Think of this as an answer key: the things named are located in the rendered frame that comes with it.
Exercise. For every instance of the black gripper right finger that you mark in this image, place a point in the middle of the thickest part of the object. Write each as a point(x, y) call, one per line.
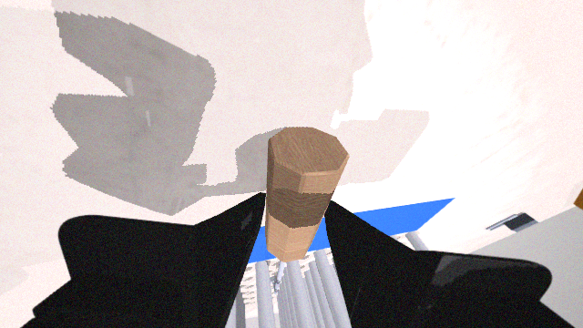
point(386, 284)

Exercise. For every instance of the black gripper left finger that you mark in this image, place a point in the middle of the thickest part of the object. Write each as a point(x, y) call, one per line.
point(207, 260)

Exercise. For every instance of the orange flat bar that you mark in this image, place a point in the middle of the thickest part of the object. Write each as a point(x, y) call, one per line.
point(579, 200)

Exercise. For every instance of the blue flat strip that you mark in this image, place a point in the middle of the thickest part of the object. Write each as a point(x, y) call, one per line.
point(391, 221)

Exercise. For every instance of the wooden-handled tool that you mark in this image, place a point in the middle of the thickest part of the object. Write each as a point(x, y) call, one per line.
point(303, 170)

